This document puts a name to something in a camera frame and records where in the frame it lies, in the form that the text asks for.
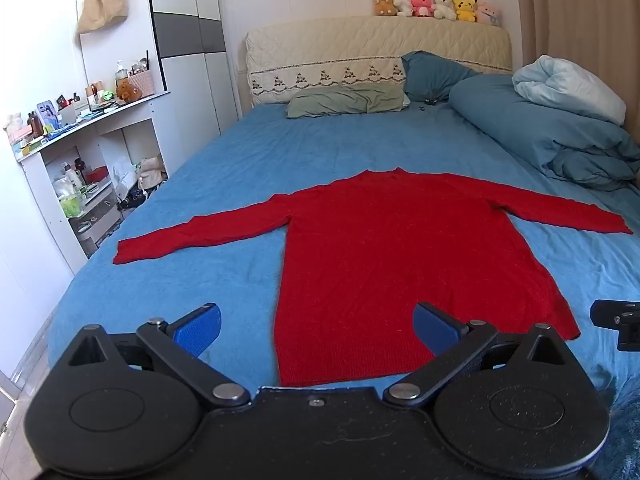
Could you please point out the row of plush toys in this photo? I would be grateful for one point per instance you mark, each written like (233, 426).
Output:
(435, 7)

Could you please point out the cream cloth bag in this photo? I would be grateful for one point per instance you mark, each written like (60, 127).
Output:
(151, 172)

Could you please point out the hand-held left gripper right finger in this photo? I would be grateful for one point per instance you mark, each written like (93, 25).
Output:
(434, 329)

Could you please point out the green pillow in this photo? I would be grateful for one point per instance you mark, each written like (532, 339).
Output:
(345, 100)

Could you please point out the dark blue pillow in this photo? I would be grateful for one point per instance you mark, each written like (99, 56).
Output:
(432, 72)

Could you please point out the brown teddy bear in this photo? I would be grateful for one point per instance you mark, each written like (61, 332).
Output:
(125, 91)

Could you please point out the bed with blue sheet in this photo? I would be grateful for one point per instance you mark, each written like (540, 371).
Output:
(350, 145)

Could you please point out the clear bottle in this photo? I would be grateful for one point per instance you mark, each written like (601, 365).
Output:
(120, 72)

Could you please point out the red box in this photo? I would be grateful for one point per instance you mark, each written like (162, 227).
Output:
(96, 175)

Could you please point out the white and grey wardrobe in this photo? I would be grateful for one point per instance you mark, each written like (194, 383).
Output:
(192, 85)

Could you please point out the brown bottle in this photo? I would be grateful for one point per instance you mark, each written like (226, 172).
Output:
(35, 126)

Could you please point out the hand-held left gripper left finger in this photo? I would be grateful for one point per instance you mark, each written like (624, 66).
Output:
(200, 329)

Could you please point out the cream quilted headboard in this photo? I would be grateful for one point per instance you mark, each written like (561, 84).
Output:
(360, 45)

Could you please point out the small dark objects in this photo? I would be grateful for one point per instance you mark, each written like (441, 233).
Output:
(427, 102)

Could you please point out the blue picture box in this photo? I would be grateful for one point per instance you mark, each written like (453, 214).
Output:
(48, 114)

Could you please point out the white shelf unit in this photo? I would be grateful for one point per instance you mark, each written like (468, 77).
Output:
(35, 175)

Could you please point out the pale blue blanket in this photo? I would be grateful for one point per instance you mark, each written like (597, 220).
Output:
(570, 85)

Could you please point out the red knit sweater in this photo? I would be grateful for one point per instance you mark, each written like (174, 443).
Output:
(375, 260)

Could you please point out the beige curtain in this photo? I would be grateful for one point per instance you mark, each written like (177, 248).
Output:
(580, 10)

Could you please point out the blue duvet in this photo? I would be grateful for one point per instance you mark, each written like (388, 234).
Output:
(540, 120)

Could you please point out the pink basket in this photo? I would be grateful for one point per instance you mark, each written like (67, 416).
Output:
(142, 84)

